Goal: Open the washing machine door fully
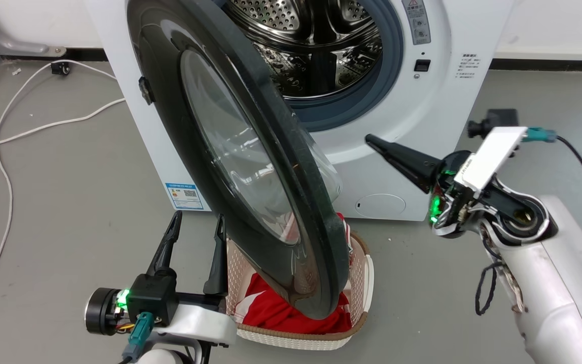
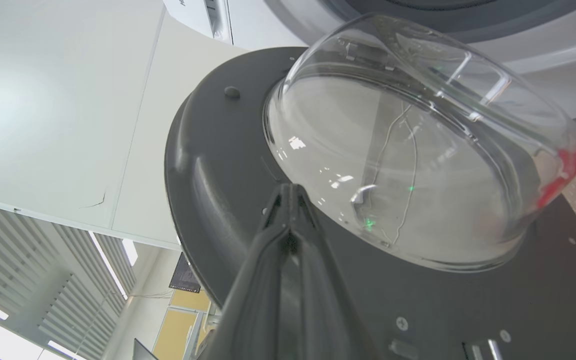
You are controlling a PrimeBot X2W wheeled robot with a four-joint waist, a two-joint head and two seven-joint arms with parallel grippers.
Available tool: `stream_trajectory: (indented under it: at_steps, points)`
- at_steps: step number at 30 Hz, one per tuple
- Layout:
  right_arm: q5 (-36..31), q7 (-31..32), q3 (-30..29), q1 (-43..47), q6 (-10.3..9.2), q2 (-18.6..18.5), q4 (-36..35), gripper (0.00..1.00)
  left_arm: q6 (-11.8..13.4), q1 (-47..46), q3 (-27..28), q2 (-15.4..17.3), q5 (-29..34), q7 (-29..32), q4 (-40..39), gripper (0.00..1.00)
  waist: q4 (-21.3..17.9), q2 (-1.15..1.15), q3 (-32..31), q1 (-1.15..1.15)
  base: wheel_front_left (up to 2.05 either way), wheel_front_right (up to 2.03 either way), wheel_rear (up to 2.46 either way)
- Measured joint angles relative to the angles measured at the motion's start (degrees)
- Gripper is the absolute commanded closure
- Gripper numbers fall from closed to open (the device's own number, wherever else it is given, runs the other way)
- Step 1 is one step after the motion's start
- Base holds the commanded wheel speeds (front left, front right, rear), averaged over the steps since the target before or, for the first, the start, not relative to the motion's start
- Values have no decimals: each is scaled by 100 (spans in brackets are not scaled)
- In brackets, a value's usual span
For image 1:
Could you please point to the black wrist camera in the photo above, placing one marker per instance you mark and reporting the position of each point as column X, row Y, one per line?
column 153, row 299
column 495, row 121

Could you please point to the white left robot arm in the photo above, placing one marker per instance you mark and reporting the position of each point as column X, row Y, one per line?
column 165, row 358

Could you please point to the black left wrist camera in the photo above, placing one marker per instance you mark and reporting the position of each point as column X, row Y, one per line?
column 153, row 299

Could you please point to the grey metal wall pipe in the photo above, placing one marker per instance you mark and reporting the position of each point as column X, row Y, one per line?
column 18, row 46

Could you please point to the teal camera connector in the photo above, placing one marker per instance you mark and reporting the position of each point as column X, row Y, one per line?
column 139, row 336
column 541, row 135

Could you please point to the grey-blue rubber door gasket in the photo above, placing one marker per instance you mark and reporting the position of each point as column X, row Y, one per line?
column 393, row 65

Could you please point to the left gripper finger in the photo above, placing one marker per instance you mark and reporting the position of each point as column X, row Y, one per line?
column 167, row 242
column 217, row 263

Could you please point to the white woven laundry basket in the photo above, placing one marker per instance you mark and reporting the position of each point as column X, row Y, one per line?
column 296, row 342

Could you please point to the stainless steel perforated drum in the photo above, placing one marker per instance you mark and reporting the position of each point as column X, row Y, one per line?
column 321, row 30

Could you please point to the oval white filter cover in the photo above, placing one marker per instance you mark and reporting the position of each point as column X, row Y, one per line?
column 381, row 206

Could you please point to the white left camera bracket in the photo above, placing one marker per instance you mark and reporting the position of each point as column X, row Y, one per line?
column 202, row 323

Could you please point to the blue energy label sticker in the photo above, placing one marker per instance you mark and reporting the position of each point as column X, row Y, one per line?
column 185, row 196

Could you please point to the black floor plug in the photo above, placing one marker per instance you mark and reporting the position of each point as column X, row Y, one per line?
column 60, row 67

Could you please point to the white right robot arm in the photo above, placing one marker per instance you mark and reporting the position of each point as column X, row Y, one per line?
column 553, row 288

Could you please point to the grey warning label strip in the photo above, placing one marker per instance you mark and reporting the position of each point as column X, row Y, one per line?
column 417, row 20

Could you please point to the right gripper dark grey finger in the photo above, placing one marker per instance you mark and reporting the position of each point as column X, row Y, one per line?
column 407, row 161

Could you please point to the teal right camera connector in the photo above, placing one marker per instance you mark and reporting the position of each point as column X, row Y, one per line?
column 541, row 135

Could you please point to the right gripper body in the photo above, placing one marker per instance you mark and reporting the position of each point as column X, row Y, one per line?
column 447, row 202

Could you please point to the black door latch hook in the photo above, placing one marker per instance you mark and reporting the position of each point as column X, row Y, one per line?
column 145, row 91

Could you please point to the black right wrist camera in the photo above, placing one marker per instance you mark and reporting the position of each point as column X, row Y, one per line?
column 495, row 121

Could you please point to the teal left camera connector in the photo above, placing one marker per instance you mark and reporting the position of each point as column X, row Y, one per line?
column 139, row 336

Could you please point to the dark round washing machine door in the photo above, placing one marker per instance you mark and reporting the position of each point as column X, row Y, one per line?
column 170, row 76

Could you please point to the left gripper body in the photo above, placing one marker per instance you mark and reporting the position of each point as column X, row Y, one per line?
column 101, row 311

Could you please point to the red and white garment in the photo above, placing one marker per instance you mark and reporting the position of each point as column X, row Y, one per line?
column 271, row 314

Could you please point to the white front-load washing machine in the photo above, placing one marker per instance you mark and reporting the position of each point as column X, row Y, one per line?
column 422, row 116

